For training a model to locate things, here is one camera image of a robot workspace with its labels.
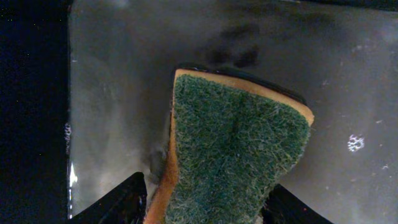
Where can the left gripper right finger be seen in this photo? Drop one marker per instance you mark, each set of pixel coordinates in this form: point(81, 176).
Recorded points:
point(283, 207)

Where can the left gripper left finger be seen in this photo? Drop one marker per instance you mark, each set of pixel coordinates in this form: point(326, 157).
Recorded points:
point(125, 204)

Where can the yellow green sponge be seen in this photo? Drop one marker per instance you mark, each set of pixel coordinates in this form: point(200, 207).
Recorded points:
point(231, 140)

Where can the black rectangular tray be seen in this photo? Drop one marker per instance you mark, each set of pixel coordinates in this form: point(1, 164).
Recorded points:
point(86, 85)

